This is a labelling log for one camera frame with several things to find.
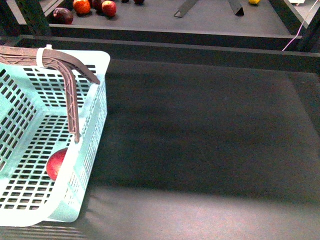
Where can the black upper display tray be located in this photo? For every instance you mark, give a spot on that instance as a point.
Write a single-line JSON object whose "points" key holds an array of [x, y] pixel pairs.
{"points": [[271, 25]]}

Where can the dark plum right of cluster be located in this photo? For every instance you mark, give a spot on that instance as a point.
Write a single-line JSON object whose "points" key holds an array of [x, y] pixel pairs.
{"points": [[139, 2]]}

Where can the black display tray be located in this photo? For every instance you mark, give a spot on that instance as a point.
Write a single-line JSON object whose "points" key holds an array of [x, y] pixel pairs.
{"points": [[200, 143], [271, 25]]}

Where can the yellow lemon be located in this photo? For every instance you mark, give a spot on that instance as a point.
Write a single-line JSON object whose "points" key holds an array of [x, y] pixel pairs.
{"points": [[254, 2]]}

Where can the white zip tie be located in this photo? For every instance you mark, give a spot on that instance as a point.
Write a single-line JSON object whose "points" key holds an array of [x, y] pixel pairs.
{"points": [[39, 55]]}

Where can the flat black divider strip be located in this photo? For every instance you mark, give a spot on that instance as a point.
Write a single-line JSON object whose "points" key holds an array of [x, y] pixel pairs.
{"points": [[184, 8]]}

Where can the dark purple fruit front left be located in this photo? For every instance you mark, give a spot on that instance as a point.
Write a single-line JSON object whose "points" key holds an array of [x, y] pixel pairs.
{"points": [[63, 16]]}

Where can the orange red fruit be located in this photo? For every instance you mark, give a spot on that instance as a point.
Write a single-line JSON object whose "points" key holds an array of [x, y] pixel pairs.
{"points": [[81, 7]]}

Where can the red apple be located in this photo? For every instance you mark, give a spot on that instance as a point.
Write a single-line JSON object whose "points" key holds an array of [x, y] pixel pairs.
{"points": [[109, 8], [54, 163]]}

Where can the brown smooth left gripper finger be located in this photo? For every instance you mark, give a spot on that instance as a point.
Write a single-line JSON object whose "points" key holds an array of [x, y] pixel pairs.
{"points": [[70, 60]]}

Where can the red apple in cluster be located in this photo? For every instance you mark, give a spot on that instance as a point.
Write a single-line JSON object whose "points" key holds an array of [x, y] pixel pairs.
{"points": [[109, 8]]}

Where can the black lower display tray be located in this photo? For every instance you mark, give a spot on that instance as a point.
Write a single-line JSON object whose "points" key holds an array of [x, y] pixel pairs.
{"points": [[200, 143]]}

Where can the light green plastic basket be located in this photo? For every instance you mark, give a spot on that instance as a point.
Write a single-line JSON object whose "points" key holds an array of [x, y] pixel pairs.
{"points": [[33, 126]]}

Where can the black triangular divider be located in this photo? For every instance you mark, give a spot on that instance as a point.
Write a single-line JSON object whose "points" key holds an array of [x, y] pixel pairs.
{"points": [[236, 7]]}

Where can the brown ribbed left gripper finger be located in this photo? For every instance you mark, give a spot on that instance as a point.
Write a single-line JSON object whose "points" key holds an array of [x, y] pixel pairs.
{"points": [[68, 79]]}

